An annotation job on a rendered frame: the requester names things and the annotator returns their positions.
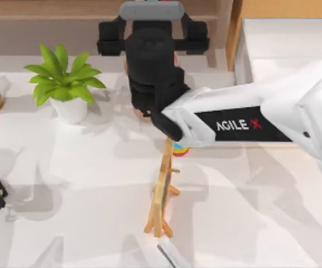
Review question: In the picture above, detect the wooden open shelf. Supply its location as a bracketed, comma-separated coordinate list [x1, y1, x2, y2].
[0, 0, 220, 68]

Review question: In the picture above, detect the pale grey rounded box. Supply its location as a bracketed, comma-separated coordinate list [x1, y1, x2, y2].
[118, 1, 185, 22]

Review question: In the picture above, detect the white book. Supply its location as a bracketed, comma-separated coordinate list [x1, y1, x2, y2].
[156, 236, 196, 268]

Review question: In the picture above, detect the stack of coloured rings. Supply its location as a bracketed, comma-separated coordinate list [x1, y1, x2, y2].
[171, 141, 191, 157]

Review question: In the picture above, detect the green plant in white pot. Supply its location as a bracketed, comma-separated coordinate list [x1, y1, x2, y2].
[23, 43, 107, 125]

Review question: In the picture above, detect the wooden framed blackboard on easel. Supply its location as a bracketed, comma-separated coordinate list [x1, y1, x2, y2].
[143, 138, 181, 238]

